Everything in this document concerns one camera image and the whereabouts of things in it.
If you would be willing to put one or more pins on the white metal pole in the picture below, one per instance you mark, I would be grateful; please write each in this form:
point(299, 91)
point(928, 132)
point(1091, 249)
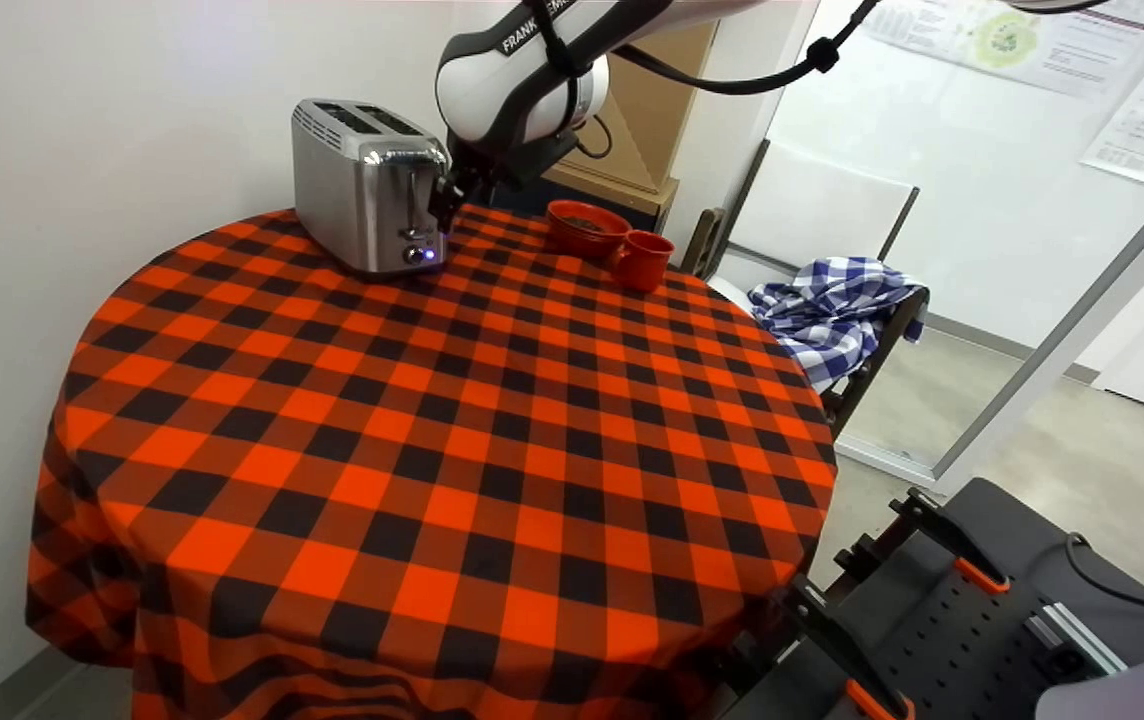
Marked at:
point(1099, 307)

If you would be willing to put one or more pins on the red black checkered tablecloth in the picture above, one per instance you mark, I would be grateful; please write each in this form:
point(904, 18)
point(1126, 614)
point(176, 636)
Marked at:
point(485, 492)

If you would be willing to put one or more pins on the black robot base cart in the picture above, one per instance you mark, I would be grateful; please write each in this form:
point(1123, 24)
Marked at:
point(967, 609)

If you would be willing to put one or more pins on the red cup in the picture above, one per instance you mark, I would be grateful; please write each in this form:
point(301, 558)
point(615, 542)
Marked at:
point(643, 261)

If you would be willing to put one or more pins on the blue white checkered cloth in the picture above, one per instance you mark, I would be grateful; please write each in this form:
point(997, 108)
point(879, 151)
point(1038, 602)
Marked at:
point(829, 312)

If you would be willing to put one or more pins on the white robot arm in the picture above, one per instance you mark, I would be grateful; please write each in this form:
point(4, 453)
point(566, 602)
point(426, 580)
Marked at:
point(518, 91)

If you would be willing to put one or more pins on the silver two-slot toaster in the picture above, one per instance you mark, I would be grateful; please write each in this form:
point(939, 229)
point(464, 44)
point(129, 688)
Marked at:
point(364, 185)

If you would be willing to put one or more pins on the red bowl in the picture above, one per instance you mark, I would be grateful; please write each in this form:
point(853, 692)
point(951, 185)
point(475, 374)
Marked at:
point(584, 229)

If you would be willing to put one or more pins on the poster with green circle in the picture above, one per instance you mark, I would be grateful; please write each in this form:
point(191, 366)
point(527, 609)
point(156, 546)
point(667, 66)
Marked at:
point(1059, 54)

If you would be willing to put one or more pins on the black chair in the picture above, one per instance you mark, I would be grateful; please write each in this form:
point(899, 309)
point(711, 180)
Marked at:
point(891, 329)

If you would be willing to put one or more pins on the cardboard box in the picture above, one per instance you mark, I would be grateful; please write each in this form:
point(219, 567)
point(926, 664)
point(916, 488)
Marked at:
point(625, 153)

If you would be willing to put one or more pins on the white whiteboard panel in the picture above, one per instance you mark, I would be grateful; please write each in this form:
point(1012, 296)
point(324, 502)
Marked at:
point(801, 210)

